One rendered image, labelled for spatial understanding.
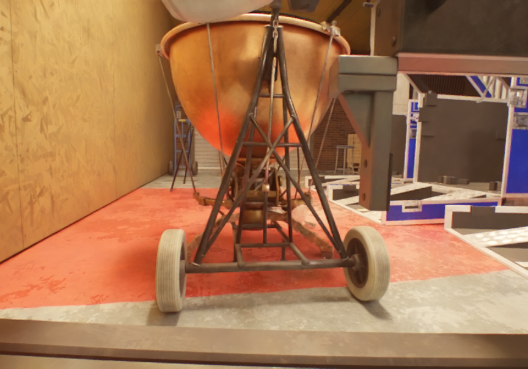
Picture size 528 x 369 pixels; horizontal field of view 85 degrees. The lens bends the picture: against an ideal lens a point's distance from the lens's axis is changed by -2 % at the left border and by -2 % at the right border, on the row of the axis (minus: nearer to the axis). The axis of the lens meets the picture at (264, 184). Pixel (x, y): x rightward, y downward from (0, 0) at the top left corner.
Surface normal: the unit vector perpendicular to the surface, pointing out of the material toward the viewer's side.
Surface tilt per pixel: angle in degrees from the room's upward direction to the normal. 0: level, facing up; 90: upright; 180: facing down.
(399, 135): 90
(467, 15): 90
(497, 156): 90
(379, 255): 62
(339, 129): 90
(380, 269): 81
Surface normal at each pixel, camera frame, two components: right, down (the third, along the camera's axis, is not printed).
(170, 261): 0.14, -0.45
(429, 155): 0.14, 0.11
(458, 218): -0.18, 0.10
